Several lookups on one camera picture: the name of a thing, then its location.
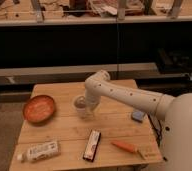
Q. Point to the yellow translucent gripper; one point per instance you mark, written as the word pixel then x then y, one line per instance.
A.
pixel 90 113

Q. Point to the translucent white cup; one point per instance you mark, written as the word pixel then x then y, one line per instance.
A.
pixel 79 105

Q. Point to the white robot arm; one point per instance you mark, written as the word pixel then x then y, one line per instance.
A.
pixel 176 112

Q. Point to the orange ceramic bowl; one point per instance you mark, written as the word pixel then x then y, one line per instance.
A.
pixel 39 108

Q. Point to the black and white candy bar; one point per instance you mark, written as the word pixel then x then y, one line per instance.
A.
pixel 91 146

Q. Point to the wooden table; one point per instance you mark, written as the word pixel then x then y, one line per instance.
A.
pixel 112 119

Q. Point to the blue sponge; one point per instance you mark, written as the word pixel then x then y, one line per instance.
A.
pixel 137 115

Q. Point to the orange toy carrot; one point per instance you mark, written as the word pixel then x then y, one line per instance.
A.
pixel 126 146

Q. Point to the white plastic bottle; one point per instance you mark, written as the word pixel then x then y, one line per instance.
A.
pixel 40 152

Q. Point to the long shelf bench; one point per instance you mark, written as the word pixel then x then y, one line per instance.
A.
pixel 56 40

